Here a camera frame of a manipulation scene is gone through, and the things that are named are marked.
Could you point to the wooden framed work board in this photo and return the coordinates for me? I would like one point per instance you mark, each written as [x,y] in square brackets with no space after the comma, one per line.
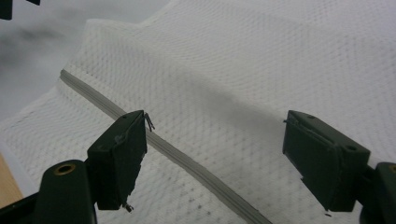
[31,77]

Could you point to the white mesh laundry bag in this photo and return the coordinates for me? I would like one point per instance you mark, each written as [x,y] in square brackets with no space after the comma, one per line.
[249,62]

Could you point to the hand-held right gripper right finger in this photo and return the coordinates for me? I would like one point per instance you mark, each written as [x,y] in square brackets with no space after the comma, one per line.
[323,161]

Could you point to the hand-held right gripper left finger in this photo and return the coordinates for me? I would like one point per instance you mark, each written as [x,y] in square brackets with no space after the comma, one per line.
[116,161]

